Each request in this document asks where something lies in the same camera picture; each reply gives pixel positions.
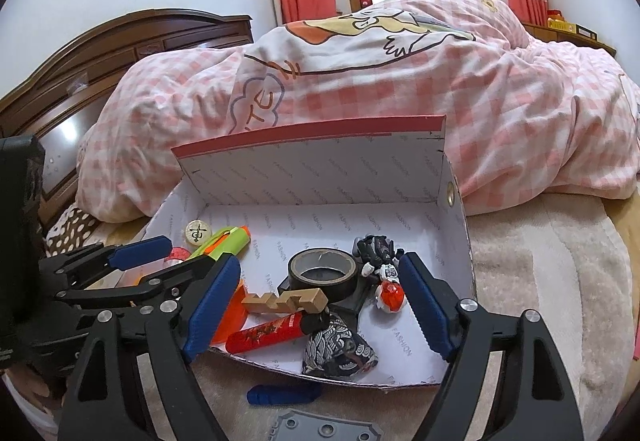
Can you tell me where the yellow box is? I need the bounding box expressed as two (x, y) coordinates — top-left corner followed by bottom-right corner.
(547, 10), (578, 31)

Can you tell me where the black tape roll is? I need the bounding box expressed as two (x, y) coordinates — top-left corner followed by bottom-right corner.
(287, 248), (362, 299)

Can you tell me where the beige fleece blanket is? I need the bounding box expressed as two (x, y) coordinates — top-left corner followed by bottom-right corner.
(192, 194), (636, 441)

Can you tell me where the wooden puzzle piece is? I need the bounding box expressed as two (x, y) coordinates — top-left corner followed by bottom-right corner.
(242, 287), (331, 322)

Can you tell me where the grey plastic plate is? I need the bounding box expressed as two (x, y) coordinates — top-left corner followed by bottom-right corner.
(267, 410), (383, 441)

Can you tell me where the orange plastic disc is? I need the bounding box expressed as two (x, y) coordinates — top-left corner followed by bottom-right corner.
(207, 278), (251, 347)

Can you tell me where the red white robot toy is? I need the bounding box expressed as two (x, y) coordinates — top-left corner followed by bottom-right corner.
(356, 235), (405, 314)

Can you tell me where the clear plastic bottle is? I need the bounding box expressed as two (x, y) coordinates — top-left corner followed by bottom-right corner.
(162, 218), (226, 272)

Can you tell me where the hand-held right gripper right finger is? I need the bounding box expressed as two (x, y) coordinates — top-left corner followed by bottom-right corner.
(398, 252), (585, 441)

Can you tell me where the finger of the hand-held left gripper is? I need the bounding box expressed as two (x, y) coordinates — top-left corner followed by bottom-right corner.
(54, 254), (222, 318)
(40, 235), (173, 294)

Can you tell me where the green toy blaster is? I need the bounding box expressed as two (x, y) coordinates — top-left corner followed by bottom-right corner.
(187, 224), (251, 262)

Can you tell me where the wooden cabinet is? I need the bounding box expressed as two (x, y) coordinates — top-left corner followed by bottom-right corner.
(522, 21), (617, 57)

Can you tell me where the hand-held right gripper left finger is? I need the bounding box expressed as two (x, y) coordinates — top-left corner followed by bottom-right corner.
(57, 253), (242, 441)

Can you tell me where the dark wooden headboard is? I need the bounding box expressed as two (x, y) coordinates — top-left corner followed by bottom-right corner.
(0, 8), (254, 227)

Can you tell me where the person's left forearm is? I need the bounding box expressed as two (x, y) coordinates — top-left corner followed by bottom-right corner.
(0, 366), (68, 439)

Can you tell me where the dark patterned beanbag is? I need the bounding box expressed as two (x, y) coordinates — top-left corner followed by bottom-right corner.
(301, 313), (380, 378)

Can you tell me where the blue plastic toy piece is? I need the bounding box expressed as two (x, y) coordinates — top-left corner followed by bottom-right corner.
(246, 381), (323, 407)

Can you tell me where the red cardboard box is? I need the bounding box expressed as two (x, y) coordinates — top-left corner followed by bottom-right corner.
(142, 115), (475, 392)

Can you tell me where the pink checked quilt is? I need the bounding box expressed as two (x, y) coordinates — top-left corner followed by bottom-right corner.
(75, 0), (640, 224)

